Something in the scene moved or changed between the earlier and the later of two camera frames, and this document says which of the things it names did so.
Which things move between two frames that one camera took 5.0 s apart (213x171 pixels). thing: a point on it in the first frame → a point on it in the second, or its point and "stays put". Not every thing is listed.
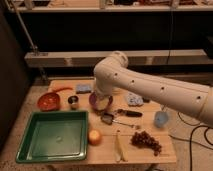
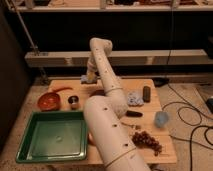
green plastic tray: [52, 136] stays put
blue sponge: [83, 88] → [84, 80]
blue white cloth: [134, 99] stays put
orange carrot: [65, 88] stays put
